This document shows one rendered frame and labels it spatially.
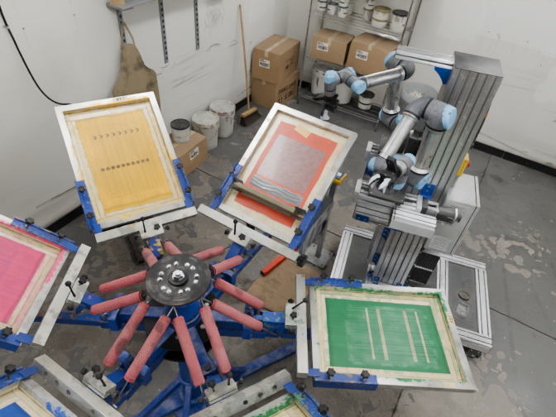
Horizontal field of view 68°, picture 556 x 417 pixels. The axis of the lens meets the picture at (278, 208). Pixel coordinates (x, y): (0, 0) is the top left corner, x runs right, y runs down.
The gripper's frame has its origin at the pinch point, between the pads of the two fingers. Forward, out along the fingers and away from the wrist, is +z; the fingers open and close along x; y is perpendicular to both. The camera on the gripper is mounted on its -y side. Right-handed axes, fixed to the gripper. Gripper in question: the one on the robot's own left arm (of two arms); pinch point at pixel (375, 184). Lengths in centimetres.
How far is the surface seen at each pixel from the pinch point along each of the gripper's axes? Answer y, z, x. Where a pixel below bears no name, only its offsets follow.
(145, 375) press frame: 60, 116, 39
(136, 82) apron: 27, -39, 272
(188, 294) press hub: 32, 86, 39
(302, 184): 30, -13, 54
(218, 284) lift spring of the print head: 40, 69, 40
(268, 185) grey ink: 33, -1, 71
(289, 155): 21, -21, 71
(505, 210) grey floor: 173, -282, -21
